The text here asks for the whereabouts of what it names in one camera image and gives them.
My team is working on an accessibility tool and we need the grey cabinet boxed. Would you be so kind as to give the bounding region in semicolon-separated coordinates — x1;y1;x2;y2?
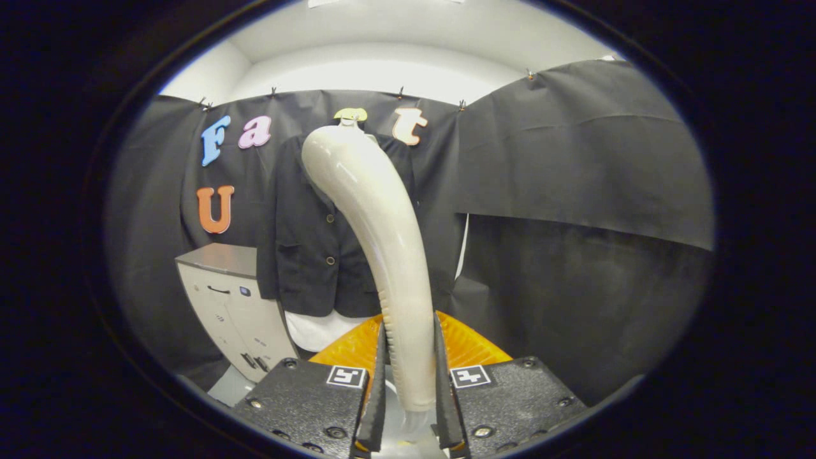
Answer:
175;242;300;384

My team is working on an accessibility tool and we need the black blazer jacket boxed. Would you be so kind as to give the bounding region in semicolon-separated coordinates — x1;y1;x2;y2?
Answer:
256;131;423;319

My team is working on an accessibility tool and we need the white garment steamer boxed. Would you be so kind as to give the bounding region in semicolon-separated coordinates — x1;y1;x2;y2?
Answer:
301;124;447;459

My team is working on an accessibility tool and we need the white shirt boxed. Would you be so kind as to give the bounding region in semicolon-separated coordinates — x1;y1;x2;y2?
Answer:
284;310;378;353

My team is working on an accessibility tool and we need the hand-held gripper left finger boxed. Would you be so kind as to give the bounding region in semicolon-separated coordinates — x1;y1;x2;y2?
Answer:
231;311;388;459

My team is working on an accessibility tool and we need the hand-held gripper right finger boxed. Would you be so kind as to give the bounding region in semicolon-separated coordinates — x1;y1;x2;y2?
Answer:
435;311;592;459

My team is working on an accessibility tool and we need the black backdrop cloth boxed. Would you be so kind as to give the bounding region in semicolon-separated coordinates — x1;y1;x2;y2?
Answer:
105;59;715;406

